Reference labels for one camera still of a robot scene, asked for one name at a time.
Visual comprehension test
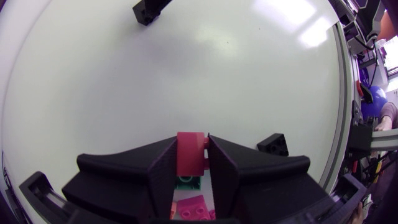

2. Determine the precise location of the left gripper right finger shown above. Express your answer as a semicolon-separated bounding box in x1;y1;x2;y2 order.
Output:
206;133;330;224

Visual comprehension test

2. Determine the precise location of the red toy brick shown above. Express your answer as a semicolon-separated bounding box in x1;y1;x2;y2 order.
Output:
176;131;210;177

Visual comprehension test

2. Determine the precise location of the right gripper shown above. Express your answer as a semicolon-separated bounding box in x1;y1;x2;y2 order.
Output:
132;0;174;27

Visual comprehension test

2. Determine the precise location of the green toy brick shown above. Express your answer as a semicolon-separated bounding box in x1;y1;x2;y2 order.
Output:
174;175;202;191

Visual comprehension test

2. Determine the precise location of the black toy brick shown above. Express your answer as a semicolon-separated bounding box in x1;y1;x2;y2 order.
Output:
256;133;290;157

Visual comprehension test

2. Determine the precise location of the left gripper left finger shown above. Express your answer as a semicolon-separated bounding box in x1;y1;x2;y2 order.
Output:
61;136;178;224

